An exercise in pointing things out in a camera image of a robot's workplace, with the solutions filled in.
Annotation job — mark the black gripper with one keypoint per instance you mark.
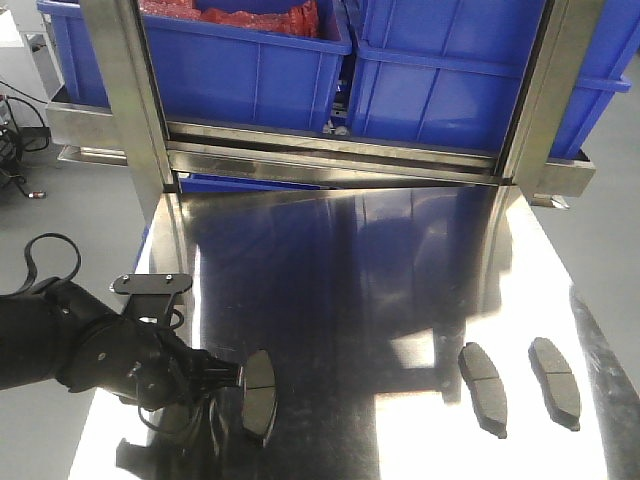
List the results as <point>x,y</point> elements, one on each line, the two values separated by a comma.
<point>153,368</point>

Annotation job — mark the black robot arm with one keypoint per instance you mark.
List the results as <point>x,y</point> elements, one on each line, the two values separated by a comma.
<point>58,330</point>

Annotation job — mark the blue plastic bin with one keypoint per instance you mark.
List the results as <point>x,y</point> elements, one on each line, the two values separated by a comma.
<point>448,73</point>
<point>220,73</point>

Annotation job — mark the blue plastic bin right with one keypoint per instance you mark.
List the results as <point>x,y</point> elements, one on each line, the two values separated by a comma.
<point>448,73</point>

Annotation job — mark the stainless steel rack frame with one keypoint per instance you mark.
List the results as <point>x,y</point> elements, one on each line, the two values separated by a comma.
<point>134,131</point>

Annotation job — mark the red bubble wrap bag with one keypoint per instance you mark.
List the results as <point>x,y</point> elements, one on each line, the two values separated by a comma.
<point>302,20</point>

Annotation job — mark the grey brake pad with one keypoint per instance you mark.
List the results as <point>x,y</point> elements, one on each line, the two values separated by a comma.
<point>486,389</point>
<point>260,400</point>
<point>557,382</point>

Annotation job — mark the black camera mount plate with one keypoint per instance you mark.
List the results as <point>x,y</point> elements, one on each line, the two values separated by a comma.
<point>150,287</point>

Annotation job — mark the blue plastic bin left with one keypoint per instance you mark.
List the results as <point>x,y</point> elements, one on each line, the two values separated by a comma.
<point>220,73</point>

